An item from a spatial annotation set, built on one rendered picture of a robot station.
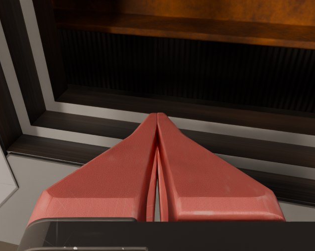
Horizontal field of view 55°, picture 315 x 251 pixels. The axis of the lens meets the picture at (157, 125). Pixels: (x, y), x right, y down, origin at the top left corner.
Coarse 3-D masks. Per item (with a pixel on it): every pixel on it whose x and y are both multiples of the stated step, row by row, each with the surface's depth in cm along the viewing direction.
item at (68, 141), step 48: (0, 0) 14; (48, 0) 16; (0, 48) 14; (48, 48) 16; (0, 96) 15; (48, 96) 18; (96, 96) 18; (48, 144) 17; (96, 144) 17; (240, 144) 16; (288, 144) 16; (288, 192) 14
